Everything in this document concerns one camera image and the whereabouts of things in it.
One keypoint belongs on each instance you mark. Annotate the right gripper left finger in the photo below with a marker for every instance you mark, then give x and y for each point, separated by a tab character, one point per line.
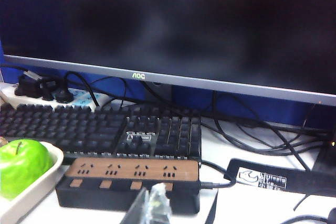
140	208

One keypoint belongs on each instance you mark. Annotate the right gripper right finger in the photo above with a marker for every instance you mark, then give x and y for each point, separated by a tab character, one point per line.
158	205

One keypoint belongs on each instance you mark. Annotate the black wood-top power strip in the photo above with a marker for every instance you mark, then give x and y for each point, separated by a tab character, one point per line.
126	197

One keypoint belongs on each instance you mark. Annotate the black mechanical keyboard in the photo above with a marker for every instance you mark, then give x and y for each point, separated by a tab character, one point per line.
92	132

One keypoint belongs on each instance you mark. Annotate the cream paper bowl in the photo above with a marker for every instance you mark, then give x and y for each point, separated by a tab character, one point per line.
39	184

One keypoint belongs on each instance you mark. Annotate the white power strip blue labels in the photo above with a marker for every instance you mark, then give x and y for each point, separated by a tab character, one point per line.
81	99

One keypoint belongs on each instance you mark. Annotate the green apple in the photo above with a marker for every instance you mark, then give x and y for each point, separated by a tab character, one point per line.
23	166

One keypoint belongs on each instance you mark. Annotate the black power adapter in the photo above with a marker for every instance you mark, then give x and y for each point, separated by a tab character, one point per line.
27	87

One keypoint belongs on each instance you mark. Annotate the black AOC monitor silver bezel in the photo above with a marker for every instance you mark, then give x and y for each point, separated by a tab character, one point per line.
168	24

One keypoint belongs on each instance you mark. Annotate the small black wall plug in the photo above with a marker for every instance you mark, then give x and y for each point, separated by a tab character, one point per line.
64	96
48	90

